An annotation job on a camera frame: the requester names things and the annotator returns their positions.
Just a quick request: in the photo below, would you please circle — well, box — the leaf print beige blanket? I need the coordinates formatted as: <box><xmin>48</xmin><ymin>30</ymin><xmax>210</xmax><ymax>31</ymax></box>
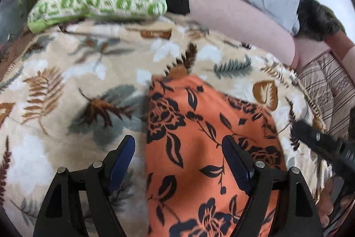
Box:
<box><xmin>1</xmin><ymin>16</ymin><xmax>331</xmax><ymax>236</ymax></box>

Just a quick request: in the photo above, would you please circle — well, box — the person's right hand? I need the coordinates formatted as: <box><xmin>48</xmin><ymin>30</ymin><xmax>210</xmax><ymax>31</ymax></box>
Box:
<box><xmin>316</xmin><ymin>178</ymin><xmax>354</xmax><ymax>228</ymax></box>

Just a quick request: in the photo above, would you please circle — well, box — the dark furry cushion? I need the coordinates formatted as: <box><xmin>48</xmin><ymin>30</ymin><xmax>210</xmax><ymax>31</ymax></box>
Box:
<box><xmin>297</xmin><ymin>0</ymin><xmax>346</xmax><ymax>42</ymax></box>

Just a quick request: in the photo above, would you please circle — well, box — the orange floral garment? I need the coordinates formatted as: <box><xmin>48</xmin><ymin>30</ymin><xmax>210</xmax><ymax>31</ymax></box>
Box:
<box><xmin>146</xmin><ymin>76</ymin><xmax>286</xmax><ymax>236</ymax></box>

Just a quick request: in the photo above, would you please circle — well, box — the pink bolster cushion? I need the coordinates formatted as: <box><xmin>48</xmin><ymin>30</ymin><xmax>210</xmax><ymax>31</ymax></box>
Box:
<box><xmin>189</xmin><ymin>0</ymin><xmax>299</xmax><ymax>69</ymax></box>

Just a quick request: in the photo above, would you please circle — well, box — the striped beige quilt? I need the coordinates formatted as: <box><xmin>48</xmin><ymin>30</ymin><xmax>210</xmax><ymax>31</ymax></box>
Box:
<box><xmin>298</xmin><ymin>52</ymin><xmax>354</xmax><ymax>139</ymax></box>

